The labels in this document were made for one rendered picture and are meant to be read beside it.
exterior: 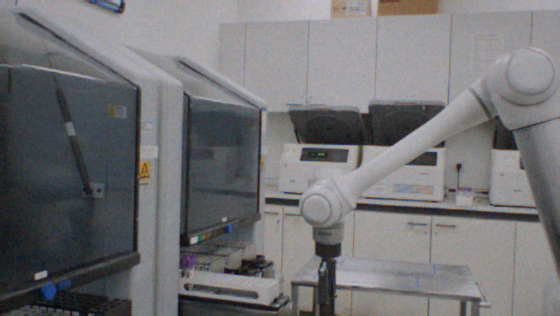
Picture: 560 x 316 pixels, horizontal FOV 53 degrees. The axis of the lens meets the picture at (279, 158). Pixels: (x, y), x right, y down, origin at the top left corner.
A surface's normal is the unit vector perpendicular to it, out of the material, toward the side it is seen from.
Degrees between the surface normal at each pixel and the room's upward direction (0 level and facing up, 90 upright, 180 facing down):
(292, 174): 90
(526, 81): 80
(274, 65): 90
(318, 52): 90
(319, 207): 95
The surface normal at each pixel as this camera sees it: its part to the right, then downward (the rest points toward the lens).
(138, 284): 0.95, 0.04
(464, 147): -0.31, 0.02
